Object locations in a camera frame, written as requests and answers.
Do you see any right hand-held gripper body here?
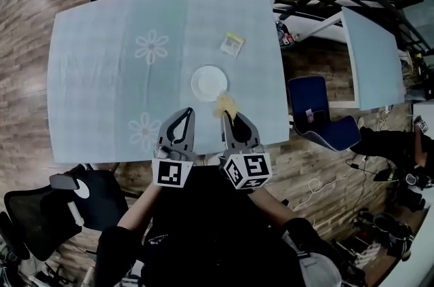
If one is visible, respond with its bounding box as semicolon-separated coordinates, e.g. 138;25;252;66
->
219;142;274;191

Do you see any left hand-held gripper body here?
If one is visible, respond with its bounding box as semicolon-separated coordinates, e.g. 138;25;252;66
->
151;142;198;190

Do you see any yellow sponge piece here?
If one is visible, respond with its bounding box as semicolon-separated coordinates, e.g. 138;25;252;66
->
212;92;240;120

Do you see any white plate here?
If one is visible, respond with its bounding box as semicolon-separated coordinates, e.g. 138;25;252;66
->
191;64;229;102

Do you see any person's right forearm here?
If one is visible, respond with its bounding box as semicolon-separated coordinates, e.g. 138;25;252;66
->
247;188;300;229

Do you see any person's left forearm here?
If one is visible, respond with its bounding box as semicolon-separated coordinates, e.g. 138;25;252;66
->
117;182;162;233

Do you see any grey shoulder bag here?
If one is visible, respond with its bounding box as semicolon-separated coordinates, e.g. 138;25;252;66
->
283;233;343;287

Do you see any person's black shirt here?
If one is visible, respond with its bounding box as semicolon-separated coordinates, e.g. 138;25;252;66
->
95;164;350;287

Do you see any blue chair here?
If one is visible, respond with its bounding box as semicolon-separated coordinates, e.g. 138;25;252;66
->
287;75;362;153

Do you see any black phone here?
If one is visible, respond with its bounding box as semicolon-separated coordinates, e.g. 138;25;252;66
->
311;109;332;124

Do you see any black office chair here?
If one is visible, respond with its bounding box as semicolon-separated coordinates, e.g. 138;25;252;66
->
2;161;130;263

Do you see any light blue flowered tablecloth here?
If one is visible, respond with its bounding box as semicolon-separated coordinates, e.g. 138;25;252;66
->
46;0;291;165

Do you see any clear packet with yellow label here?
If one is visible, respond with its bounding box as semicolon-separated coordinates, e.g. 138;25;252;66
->
219;31;245;59

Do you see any bin with bottles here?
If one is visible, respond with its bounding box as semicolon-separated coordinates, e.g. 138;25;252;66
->
275;20;301;50

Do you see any light blue topped white table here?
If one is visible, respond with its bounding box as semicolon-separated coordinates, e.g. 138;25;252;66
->
298;5;406;112

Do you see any black striped backpack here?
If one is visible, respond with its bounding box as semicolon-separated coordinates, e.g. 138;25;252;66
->
352;207;418;263

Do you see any white floor cable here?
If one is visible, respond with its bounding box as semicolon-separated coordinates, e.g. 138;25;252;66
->
292;167;356;212

